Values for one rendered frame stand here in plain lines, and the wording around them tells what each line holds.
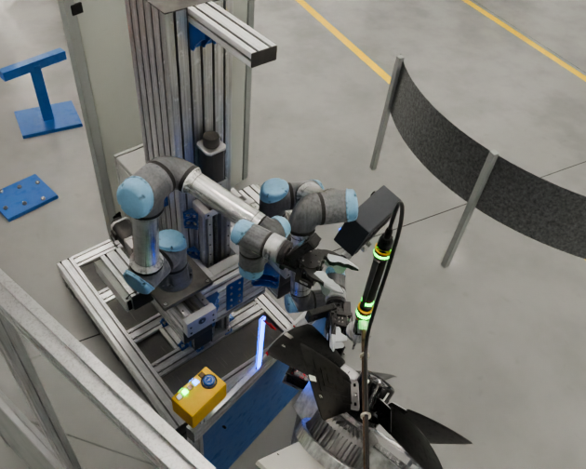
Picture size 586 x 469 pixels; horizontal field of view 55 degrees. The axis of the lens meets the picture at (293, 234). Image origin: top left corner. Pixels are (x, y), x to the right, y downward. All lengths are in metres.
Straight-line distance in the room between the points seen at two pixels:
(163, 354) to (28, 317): 2.13
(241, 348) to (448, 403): 1.19
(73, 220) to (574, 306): 3.37
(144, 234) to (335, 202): 0.64
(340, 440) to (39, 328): 1.08
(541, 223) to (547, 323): 0.75
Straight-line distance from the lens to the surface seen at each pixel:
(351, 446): 1.80
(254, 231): 1.55
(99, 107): 3.00
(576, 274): 4.33
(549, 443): 3.46
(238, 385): 2.20
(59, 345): 0.93
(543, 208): 3.41
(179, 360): 3.00
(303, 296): 2.09
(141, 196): 1.69
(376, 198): 2.36
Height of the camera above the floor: 2.80
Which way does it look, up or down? 46 degrees down
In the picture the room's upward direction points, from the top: 7 degrees clockwise
